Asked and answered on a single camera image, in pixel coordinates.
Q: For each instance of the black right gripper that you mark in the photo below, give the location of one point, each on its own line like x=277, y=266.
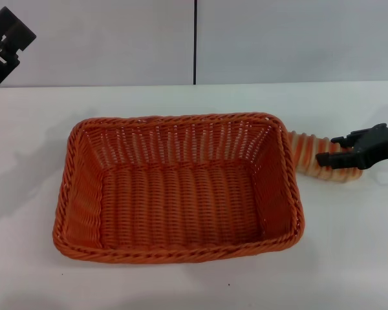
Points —
x=378, y=148

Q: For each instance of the striped bread loaf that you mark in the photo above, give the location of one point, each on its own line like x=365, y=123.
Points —
x=310, y=155

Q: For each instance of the orange woven plastic basket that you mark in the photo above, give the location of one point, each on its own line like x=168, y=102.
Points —
x=181, y=193

